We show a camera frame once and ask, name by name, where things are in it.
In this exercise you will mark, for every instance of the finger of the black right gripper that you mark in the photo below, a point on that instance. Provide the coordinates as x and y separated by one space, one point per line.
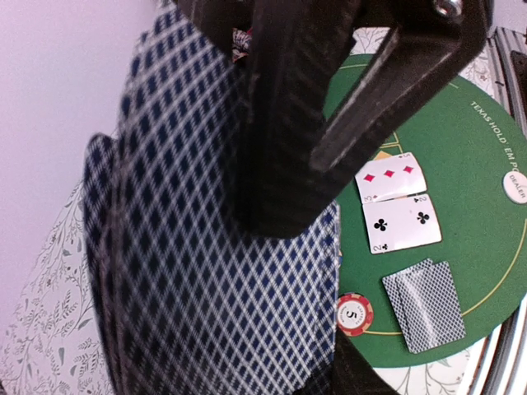
325 84

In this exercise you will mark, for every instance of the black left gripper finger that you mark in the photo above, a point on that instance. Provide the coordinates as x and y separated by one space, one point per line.
347 373

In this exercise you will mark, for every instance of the face-down card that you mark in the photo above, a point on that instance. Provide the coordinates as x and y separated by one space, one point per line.
391 287
431 307

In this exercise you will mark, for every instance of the three of diamonds card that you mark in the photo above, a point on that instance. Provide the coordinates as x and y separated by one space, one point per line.
392 177

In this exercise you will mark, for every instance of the two of clubs card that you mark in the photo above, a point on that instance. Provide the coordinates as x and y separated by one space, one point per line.
401 223

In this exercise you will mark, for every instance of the blue playing card deck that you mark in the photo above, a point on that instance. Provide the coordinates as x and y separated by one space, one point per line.
188 302

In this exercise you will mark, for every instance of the white dealer button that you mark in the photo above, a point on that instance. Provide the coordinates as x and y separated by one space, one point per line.
514 185

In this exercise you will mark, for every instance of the card drawn from deck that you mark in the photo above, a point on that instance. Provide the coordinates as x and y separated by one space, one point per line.
181 115

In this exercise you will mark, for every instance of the round green poker mat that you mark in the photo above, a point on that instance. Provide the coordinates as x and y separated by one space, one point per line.
466 143

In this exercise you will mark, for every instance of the floral white table cloth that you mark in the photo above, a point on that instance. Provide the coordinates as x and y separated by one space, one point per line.
51 344

